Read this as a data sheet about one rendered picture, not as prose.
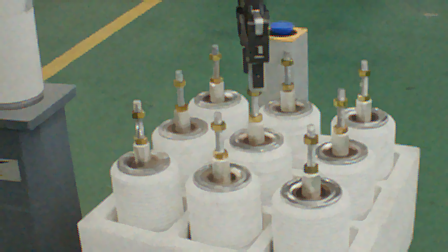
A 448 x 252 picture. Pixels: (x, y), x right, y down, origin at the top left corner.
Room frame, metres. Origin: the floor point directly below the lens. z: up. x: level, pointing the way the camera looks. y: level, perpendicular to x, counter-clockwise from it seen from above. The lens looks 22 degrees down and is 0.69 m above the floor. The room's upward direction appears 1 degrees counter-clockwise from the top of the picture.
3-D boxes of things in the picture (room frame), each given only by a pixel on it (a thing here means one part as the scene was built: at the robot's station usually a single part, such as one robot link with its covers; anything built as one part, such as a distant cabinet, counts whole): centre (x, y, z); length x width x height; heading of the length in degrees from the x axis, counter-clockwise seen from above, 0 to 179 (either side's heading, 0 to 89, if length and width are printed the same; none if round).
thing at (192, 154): (0.98, 0.15, 0.16); 0.10 x 0.10 x 0.18
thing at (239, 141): (0.94, 0.04, 0.25); 0.08 x 0.08 x 0.01
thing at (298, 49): (1.24, 0.01, 0.16); 0.07 x 0.07 x 0.31; 69
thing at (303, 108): (1.05, 0.00, 0.25); 0.08 x 0.08 x 0.01
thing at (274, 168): (0.94, 0.04, 0.16); 0.10 x 0.10 x 0.18
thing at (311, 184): (0.79, -0.03, 0.26); 0.02 x 0.02 x 0.03
